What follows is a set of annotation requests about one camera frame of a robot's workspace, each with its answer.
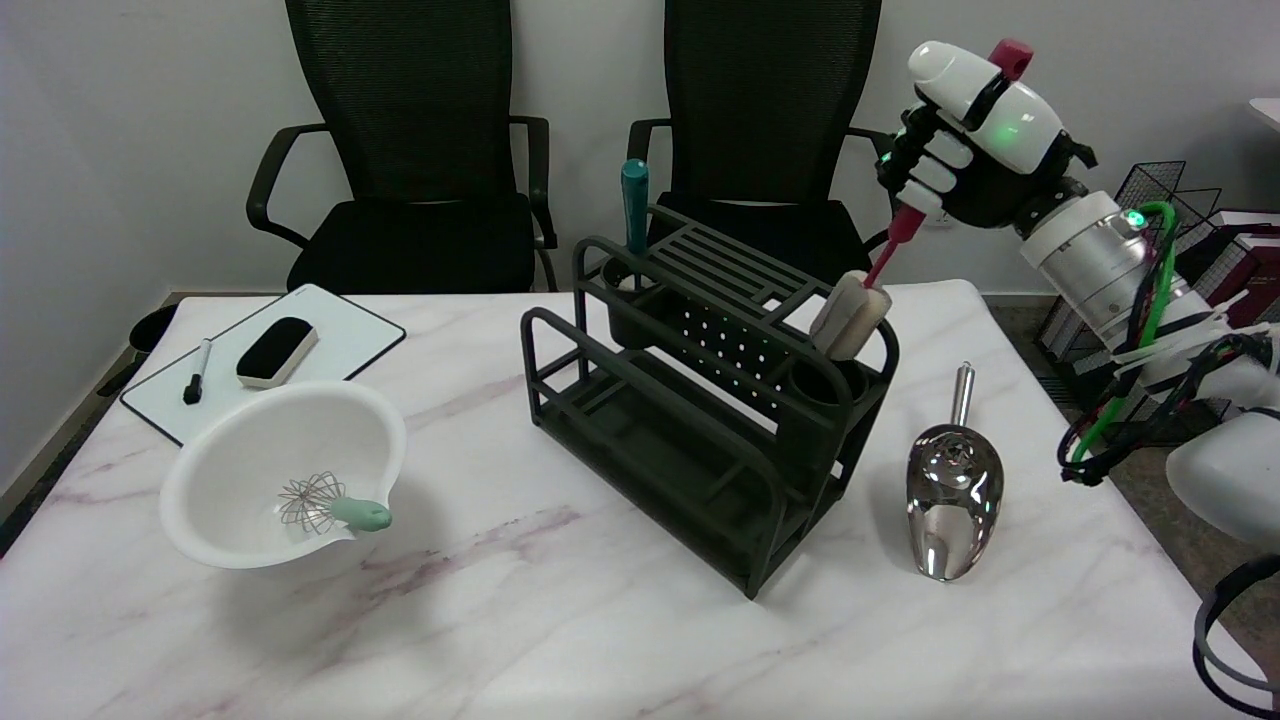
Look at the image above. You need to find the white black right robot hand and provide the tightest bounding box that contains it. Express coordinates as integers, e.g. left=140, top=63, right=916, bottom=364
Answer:
left=876, top=40, right=1098, bottom=231

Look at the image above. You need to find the pink sponge bottle brush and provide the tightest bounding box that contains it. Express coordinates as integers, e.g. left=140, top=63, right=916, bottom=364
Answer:
left=808, top=38, right=1035, bottom=361

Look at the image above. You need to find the black mesh office chair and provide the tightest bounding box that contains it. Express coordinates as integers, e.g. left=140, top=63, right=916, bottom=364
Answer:
left=246, top=0, right=559, bottom=294
left=625, top=0, right=913, bottom=291

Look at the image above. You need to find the maroon book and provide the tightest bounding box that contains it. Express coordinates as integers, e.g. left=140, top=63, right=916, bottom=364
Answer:
left=1195, top=210, right=1280, bottom=306

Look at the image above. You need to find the shiny metal scoop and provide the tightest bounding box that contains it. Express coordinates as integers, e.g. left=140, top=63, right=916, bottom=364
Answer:
left=906, top=362, right=1005, bottom=582

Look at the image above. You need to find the black metal dish rack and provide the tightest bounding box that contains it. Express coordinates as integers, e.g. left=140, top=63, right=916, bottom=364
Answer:
left=521, top=205, right=900, bottom=599

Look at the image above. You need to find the small white whiteboard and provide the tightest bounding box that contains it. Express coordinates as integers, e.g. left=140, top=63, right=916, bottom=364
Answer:
left=120, top=283, right=407, bottom=447

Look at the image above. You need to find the black white board eraser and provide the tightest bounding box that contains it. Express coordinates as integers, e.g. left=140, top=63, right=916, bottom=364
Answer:
left=236, top=317, right=319, bottom=390

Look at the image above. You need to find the white plastic mixing bowl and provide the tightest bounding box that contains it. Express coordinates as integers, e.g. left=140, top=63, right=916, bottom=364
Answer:
left=160, top=380, right=409, bottom=571

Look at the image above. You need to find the black whiteboard marker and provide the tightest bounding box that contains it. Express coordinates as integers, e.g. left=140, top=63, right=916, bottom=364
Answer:
left=183, top=338, right=214, bottom=406

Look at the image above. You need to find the black round floor object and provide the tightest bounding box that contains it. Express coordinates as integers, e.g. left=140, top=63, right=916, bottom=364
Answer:
left=128, top=303, right=179, bottom=353

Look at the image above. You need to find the green robot cable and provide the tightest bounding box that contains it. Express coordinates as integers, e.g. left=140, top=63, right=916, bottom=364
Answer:
left=1070, top=202, right=1183, bottom=467

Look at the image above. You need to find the black wire mesh file rack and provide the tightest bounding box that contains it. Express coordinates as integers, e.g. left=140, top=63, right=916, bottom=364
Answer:
left=1035, top=160, right=1280, bottom=448

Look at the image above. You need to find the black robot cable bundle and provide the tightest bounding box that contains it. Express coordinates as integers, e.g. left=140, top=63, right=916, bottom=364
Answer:
left=1058, top=335, right=1280, bottom=488

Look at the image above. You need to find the teal handled brush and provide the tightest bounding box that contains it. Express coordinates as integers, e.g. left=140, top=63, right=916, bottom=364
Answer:
left=621, top=160, right=651, bottom=286

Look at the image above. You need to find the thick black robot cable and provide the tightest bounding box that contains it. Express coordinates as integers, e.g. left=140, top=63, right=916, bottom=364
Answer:
left=1192, top=555, right=1280, bottom=719

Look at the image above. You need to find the green handled wire whisk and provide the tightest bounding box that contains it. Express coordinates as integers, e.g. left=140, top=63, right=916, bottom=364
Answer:
left=278, top=472, right=393, bottom=536

